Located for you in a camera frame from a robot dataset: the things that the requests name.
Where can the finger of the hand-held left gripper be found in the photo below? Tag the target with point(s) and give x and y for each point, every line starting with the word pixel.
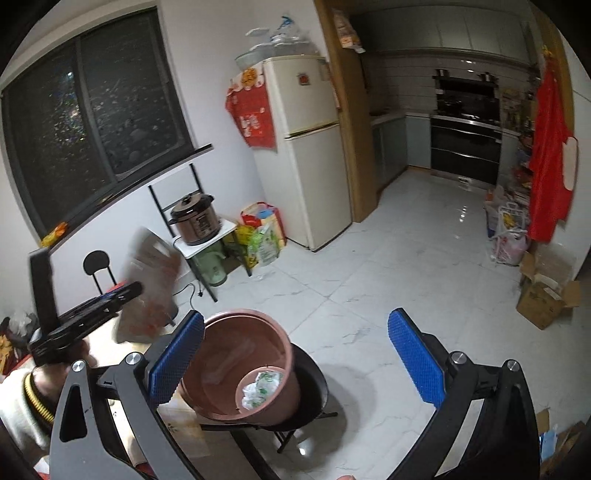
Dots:
pixel 106 304

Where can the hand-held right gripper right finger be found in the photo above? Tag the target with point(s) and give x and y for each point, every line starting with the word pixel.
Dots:
pixel 415 355

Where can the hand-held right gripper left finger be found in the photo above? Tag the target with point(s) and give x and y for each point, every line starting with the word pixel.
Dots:
pixel 178 355

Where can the brown plastic trash bin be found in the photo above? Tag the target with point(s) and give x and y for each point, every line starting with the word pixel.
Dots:
pixel 221 360

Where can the brown paper packet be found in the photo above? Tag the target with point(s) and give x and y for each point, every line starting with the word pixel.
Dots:
pixel 147 272

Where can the person's left forearm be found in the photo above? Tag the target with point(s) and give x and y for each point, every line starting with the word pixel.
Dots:
pixel 21 410

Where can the person's left hand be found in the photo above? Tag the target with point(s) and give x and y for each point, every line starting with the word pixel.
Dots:
pixel 48 381

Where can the white plastic bag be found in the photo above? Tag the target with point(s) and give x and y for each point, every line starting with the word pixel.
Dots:
pixel 21 323

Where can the black round-back chair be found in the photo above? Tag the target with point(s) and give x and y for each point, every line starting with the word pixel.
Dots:
pixel 99 263

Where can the orange snack packet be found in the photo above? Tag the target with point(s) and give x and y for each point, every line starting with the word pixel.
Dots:
pixel 54 234

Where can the crumpled white green wrapper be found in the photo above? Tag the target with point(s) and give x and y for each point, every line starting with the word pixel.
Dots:
pixel 261 390

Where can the green kettle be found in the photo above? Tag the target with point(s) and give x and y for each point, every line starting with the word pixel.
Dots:
pixel 210 270

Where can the black round stool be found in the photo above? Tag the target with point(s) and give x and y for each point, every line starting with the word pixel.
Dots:
pixel 314 383

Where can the brown electric pressure cooker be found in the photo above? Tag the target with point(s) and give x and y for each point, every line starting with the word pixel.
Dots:
pixel 194 221

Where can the black window sill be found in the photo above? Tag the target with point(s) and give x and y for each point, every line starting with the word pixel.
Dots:
pixel 138 187

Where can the yellow green box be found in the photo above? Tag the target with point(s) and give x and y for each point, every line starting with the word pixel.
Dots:
pixel 241 247

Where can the black rack with white shelf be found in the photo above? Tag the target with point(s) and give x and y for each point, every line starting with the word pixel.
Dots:
pixel 224 230

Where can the open cardboard box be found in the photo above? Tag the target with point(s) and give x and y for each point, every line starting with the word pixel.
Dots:
pixel 540 304

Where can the pink plastic bag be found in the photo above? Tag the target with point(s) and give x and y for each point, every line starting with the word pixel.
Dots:
pixel 510 249

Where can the red green shopping bag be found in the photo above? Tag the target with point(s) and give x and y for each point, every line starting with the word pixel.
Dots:
pixel 263 213

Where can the flattened cardboard piece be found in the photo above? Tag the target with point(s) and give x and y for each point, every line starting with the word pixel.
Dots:
pixel 561 443

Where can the dark window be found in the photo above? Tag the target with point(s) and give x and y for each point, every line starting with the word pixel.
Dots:
pixel 92 115

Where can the grey lower kitchen cabinet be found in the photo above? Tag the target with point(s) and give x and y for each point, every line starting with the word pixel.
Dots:
pixel 397 147

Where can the cream refrigerator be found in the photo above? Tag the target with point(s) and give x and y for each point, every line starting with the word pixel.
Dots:
pixel 304 175

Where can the black integrated stove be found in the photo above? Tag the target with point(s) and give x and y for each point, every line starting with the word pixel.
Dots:
pixel 464 147

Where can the red hanging garment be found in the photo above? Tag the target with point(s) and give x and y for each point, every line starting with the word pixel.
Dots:
pixel 549 161

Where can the red printed cloth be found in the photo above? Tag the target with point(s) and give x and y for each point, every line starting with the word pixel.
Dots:
pixel 251 115

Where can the cluttered shelf of goods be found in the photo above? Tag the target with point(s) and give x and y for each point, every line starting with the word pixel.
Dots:
pixel 519 138

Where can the green basin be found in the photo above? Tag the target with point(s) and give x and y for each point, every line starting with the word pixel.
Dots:
pixel 251 59

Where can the red fridge magnet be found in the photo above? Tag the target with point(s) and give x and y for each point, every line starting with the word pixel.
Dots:
pixel 303 77

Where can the grey upper kitchen cabinets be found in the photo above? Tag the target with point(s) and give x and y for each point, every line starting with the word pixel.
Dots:
pixel 438 32

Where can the hanging orange white packet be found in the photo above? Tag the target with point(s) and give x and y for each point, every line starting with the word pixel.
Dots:
pixel 347 32

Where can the wooden door frame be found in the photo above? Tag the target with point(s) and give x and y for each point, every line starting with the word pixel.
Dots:
pixel 346 138

